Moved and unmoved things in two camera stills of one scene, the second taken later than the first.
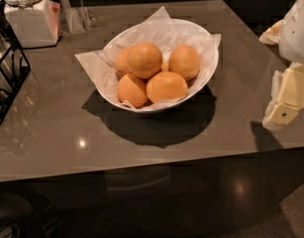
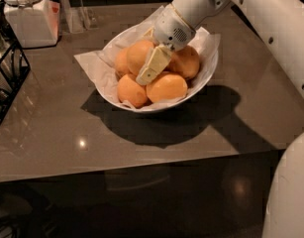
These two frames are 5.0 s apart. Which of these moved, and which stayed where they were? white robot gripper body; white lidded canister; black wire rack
Moved: white robot gripper body
Stayed: white lidded canister; black wire rack
